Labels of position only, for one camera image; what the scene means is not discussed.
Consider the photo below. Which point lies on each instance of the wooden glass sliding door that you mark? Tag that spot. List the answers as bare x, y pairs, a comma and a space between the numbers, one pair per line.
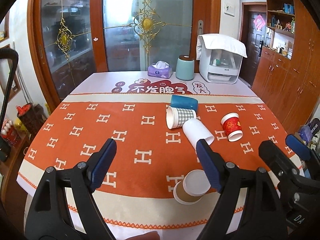
72, 39

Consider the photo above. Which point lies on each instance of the wooden shelf cabinet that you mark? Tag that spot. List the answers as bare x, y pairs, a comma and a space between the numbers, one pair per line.
287, 79

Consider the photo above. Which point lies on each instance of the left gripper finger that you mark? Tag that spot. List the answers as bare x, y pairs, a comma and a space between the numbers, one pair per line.
300, 149

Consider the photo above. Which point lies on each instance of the purple tissue box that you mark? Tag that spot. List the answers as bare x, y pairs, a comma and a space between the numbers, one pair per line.
160, 69

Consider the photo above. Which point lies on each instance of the grey checked paper cup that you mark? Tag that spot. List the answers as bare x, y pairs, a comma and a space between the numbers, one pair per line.
176, 117

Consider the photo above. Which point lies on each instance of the dark wooden entrance door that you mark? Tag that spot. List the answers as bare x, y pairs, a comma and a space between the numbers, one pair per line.
252, 34

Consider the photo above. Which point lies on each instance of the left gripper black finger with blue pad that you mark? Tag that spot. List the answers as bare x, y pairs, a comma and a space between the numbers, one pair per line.
248, 206
49, 216

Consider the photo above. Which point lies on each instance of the brown paper cup white lid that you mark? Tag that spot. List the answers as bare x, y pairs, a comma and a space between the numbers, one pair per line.
191, 188

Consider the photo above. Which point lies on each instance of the orange H pattern tablecloth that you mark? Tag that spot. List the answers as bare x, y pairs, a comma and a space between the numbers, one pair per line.
136, 195

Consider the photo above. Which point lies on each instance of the red egg carton box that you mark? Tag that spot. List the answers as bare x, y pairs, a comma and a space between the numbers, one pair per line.
9, 133

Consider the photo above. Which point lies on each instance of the plain white paper cup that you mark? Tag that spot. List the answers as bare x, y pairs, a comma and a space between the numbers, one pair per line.
195, 130

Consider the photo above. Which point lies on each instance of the white wall switch panel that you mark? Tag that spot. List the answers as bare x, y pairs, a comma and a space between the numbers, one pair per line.
229, 9

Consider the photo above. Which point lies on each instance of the white countertop appliance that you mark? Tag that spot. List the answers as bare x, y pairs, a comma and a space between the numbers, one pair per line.
219, 66

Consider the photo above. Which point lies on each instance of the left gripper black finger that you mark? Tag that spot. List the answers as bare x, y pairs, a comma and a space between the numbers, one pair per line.
296, 192

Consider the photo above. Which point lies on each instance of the mint green canister brown lid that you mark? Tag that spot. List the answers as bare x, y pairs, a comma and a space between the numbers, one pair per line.
185, 68

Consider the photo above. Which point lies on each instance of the white towel on appliance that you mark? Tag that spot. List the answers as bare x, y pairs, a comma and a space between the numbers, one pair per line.
220, 41

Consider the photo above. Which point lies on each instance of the red patterned paper cup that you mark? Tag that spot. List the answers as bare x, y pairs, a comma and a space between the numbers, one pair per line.
232, 127

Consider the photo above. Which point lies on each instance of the dark basket with red items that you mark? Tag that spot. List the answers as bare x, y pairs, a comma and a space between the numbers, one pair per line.
32, 117

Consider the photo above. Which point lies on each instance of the black chair frame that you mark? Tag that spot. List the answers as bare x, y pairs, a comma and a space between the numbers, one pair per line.
7, 54

